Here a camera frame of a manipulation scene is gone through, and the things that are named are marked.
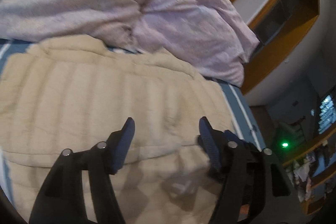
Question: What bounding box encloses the beige quilted puffer jacket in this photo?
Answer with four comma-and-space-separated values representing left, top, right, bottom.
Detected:
1, 35, 233, 223

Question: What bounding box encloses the green indicator light device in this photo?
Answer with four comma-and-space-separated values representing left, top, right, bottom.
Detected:
271, 123, 306, 155

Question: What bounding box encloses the cluttered wooden shelf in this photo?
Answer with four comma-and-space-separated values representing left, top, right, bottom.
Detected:
282, 92, 336, 217

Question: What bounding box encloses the blue white striped bed sheet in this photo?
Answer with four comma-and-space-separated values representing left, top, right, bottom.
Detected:
1, 39, 266, 205

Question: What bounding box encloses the lavender crumpled duvet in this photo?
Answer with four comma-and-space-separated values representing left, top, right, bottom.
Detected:
1, 0, 259, 86

